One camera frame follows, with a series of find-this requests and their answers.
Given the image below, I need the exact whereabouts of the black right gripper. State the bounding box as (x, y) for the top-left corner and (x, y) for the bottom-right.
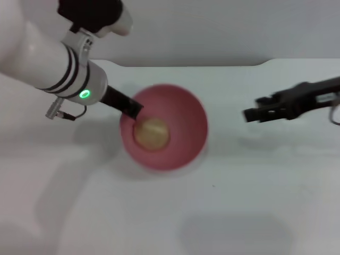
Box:
(242, 76), (340, 123)

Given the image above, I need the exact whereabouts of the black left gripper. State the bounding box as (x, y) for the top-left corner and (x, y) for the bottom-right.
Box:
(100, 85), (145, 125)

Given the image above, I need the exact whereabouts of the beige egg yolk pastry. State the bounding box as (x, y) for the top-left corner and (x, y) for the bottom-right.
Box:
(133, 118), (170, 151)

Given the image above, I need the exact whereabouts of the pink plastic bowl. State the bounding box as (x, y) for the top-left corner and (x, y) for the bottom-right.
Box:
(119, 83), (209, 172)

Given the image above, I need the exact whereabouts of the right arm connector cable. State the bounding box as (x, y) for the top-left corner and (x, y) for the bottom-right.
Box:
(328, 92), (340, 126)

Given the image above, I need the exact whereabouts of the arm connector cable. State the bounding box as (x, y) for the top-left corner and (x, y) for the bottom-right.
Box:
(45, 96), (89, 122)
(328, 92), (340, 126)

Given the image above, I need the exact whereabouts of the left arm connector cable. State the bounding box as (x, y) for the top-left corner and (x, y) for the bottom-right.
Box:
(45, 96), (89, 122)

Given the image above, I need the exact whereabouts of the left wrist camera housing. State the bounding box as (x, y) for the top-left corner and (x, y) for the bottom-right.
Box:
(56, 0), (133, 37)

